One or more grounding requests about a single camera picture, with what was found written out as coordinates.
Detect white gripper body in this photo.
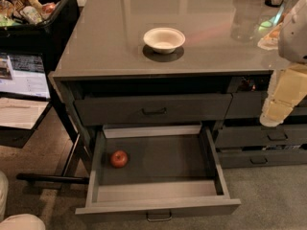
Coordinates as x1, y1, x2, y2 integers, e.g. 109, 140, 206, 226
260, 63, 307, 127

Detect red apple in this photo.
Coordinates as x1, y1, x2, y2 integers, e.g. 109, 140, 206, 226
110, 150, 129, 169

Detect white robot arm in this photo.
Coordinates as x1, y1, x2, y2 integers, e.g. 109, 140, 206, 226
258, 0, 307, 127

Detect chip bags in drawer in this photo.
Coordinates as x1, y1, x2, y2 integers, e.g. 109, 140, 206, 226
237, 78, 256, 92

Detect grey top right drawer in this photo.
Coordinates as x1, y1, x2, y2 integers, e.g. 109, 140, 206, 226
225, 91, 307, 119

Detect grey middle right drawer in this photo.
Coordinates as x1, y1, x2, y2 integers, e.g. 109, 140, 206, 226
215, 125, 307, 149

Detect grey bottom right drawer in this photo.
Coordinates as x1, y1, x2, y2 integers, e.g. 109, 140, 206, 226
218, 149, 307, 169

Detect grey counter cabinet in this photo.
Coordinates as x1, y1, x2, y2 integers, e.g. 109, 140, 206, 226
48, 0, 307, 177

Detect open grey middle drawer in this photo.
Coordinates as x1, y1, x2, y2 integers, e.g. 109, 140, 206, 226
76, 127, 241, 222

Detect grey top left drawer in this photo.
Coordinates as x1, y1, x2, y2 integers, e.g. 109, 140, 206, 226
74, 94, 232, 126

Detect white paper bowl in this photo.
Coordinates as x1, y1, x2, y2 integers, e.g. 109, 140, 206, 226
143, 28, 185, 54

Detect black cart stand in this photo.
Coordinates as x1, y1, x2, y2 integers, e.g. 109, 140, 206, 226
16, 93, 91, 185

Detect black bin of snacks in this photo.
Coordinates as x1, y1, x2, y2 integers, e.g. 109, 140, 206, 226
0, 0, 81, 55

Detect laptop screen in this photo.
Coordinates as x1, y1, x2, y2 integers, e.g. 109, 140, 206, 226
0, 53, 50, 99

